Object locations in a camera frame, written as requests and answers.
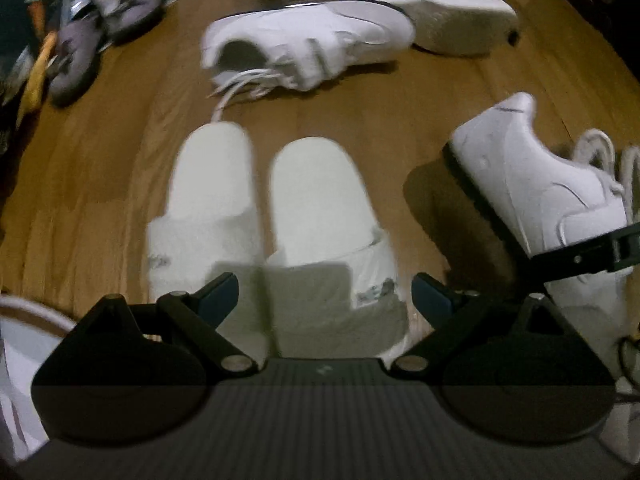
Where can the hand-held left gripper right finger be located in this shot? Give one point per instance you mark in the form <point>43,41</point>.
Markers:
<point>430,296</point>

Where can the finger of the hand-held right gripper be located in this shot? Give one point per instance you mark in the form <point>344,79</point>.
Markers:
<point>585,256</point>

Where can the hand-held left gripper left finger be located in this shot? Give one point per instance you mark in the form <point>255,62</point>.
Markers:
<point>220,296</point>

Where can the white sneaker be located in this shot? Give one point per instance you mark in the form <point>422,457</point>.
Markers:
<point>310,35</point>
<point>525,180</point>
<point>450,0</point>

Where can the white slide slipper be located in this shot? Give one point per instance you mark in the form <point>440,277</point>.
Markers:
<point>210,185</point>
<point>315,195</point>

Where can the striped blanket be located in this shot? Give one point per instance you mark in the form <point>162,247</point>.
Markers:
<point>25,350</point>

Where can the grey shoe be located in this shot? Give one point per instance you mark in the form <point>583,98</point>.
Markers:
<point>135,5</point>
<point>75,60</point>

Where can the yellow object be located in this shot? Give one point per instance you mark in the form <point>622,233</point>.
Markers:
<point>37,75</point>

